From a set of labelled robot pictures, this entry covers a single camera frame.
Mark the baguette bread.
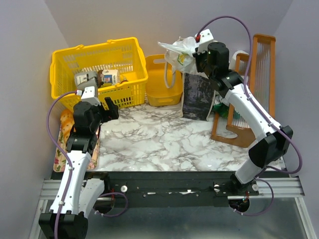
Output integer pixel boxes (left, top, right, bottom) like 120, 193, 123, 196
60, 109, 74, 143

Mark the white plastic grocery bag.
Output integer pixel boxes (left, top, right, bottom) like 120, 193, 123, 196
158, 36, 198, 75

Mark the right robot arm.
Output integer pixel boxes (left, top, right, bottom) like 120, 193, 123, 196
193, 41, 293, 190

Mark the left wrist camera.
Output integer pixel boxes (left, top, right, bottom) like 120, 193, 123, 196
76, 86, 101, 106

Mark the purple cable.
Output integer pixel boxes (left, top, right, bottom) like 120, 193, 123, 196
195, 16, 304, 216
46, 90, 83, 239

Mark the beige canvas tote bag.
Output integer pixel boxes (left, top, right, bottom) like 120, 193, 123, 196
172, 67, 215, 121

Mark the grey box package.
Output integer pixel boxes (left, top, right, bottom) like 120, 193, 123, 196
74, 71, 98, 91

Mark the yellow plastic tray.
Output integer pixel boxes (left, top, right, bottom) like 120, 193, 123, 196
145, 54, 183, 107

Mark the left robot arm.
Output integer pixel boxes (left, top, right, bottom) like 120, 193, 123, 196
39, 97, 119, 239

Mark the yellow shopping basket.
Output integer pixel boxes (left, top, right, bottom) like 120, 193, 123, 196
50, 37, 148, 108

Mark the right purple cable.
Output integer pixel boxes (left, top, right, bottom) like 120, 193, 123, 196
195, 16, 304, 216

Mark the milk carton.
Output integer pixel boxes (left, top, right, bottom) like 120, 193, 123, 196
97, 69, 120, 87

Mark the floral placemat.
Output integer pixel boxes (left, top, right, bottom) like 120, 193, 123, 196
53, 128, 100, 172

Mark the wooden rack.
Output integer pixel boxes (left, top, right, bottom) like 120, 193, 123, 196
211, 33, 276, 148

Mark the green snack bag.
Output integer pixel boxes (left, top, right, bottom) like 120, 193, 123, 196
213, 102, 229, 119

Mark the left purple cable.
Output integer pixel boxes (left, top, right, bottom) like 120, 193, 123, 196
46, 90, 83, 239

